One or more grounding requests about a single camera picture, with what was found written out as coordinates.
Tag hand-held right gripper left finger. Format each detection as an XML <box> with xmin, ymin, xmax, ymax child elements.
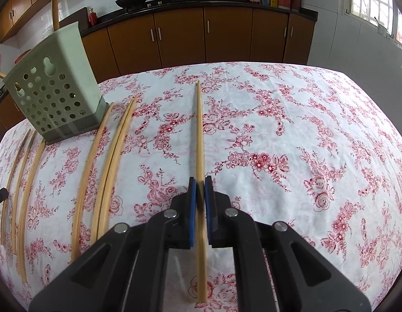
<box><xmin>28</xmin><ymin>176</ymin><xmax>198</xmax><ymax>312</ymax></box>

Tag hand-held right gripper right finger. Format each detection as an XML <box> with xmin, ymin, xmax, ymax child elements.
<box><xmin>204</xmin><ymin>176</ymin><xmax>372</xmax><ymax>312</ymax></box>

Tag green perforated utensil holder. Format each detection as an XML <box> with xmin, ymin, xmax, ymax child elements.
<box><xmin>2</xmin><ymin>21</ymin><xmax>109</xmax><ymax>144</ymax></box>

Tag red floral tablecloth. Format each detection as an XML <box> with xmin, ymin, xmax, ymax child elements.
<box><xmin>0</xmin><ymin>61</ymin><xmax>402</xmax><ymax>312</ymax></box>

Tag red basin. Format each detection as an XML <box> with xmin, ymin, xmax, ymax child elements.
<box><xmin>14</xmin><ymin>49</ymin><xmax>33</xmax><ymax>64</ymax></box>

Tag brown lower kitchen cabinets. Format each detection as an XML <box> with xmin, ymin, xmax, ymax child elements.
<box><xmin>0</xmin><ymin>6</ymin><xmax>316</xmax><ymax>145</ymax></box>

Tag brown kitchen cabinets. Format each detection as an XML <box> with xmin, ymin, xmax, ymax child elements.
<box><xmin>0</xmin><ymin>0</ymin><xmax>58</xmax><ymax>43</ymax></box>
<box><xmin>0</xmin><ymin>6</ymin><xmax>316</xmax><ymax>145</ymax></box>

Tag brown upper kitchen cabinets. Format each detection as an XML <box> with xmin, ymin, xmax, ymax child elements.
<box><xmin>0</xmin><ymin>0</ymin><xmax>58</xmax><ymax>43</ymax></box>

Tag brown box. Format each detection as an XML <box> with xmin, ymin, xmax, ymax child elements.
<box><xmin>59</xmin><ymin>8</ymin><xmax>88</xmax><ymax>30</ymax></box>

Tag gas stove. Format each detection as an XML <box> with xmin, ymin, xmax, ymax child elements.
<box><xmin>145</xmin><ymin>0</ymin><xmax>201</xmax><ymax>7</ymax></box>

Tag black kitchen countertop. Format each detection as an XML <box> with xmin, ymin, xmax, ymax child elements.
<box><xmin>0</xmin><ymin>0</ymin><xmax>319</xmax><ymax>106</ymax></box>

